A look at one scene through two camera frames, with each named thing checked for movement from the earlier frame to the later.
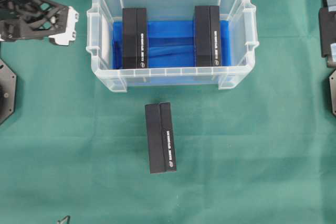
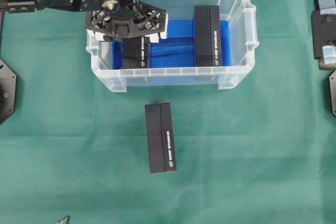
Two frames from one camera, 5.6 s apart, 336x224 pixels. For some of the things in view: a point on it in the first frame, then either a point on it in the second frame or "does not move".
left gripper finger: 43,19 -> 148,20
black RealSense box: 160,138 does not move
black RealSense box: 207,36 does not move
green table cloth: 262,152 does not move
